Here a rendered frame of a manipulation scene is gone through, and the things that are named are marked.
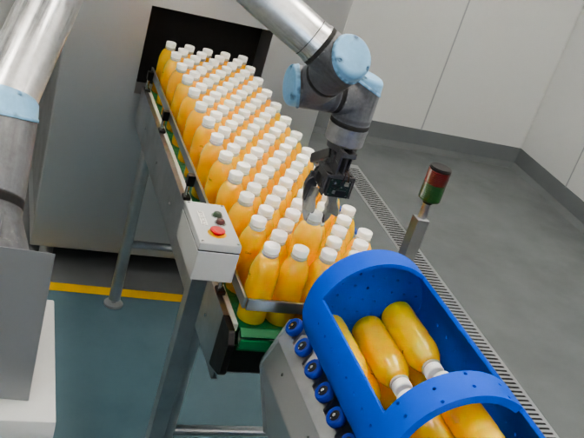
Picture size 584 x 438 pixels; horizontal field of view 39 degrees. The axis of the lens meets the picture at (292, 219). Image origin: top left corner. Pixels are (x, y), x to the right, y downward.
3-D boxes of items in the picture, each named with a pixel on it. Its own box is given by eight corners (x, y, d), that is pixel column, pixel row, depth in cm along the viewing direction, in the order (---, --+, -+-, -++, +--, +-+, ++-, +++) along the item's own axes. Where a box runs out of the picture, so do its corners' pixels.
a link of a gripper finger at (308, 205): (300, 226, 190) (318, 193, 187) (293, 214, 195) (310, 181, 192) (311, 229, 192) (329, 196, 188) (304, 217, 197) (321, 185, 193)
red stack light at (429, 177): (429, 186, 223) (434, 174, 221) (420, 175, 228) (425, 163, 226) (449, 189, 225) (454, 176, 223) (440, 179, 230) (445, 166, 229)
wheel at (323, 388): (334, 390, 167) (339, 394, 168) (327, 375, 170) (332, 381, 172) (316, 403, 167) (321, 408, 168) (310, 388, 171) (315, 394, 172)
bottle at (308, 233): (284, 272, 208) (305, 208, 201) (309, 283, 207) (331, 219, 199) (275, 282, 202) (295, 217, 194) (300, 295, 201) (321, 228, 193)
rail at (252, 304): (245, 310, 191) (248, 299, 190) (244, 308, 192) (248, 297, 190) (395, 321, 206) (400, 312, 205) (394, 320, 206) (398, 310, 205)
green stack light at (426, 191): (423, 202, 225) (429, 187, 223) (414, 192, 230) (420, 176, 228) (443, 205, 227) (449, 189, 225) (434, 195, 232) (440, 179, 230)
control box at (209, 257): (189, 280, 186) (200, 241, 182) (175, 235, 203) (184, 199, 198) (231, 283, 190) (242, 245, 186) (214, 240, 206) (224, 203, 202)
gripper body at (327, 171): (319, 197, 186) (335, 149, 181) (308, 180, 193) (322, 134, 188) (348, 202, 189) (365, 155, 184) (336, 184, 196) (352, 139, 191)
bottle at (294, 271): (296, 328, 200) (318, 262, 192) (269, 327, 196) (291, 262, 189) (286, 310, 205) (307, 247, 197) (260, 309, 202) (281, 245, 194)
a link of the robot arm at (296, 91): (300, 50, 169) (353, 61, 174) (276, 70, 179) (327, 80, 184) (301, 94, 167) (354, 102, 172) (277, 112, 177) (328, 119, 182)
